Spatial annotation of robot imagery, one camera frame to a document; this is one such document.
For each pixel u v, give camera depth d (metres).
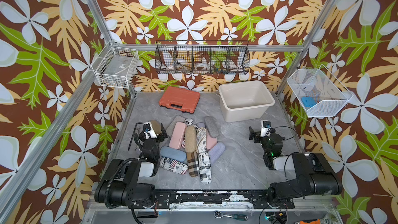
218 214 0.70
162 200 0.74
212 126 0.94
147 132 0.72
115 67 0.87
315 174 0.45
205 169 0.80
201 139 0.88
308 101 0.80
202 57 0.97
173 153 0.86
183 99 1.11
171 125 0.99
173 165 0.82
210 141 0.91
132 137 0.97
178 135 0.91
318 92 0.82
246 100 1.12
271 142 0.70
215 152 0.86
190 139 0.88
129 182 0.48
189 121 0.99
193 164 0.82
